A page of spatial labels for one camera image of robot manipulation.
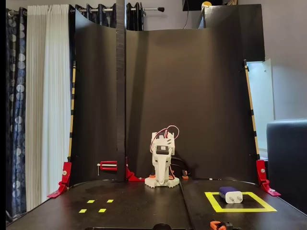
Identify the silver curtain rod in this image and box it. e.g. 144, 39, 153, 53
78, 6, 165, 13

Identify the white cabinet door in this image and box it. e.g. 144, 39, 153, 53
246, 58, 275, 159

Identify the white pleated curtain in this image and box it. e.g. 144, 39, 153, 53
25, 4, 72, 211

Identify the blue white charger block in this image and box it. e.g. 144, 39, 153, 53
218, 186, 243, 205

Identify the red hinged bracket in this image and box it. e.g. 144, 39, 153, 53
255, 159, 281, 197
47, 161, 72, 199

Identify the thick black cable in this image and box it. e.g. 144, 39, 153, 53
171, 157, 192, 177

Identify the black corrugated backdrop board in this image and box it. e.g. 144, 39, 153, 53
69, 9, 261, 185

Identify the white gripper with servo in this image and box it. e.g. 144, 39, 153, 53
153, 143, 174, 186

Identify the yellow tape square outline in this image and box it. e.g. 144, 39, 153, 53
204, 191, 278, 213

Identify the dark blue patterned curtain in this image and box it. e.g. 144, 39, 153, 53
6, 7, 27, 216
69, 2, 144, 32

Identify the red screw clamp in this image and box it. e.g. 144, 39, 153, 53
97, 157, 145, 182

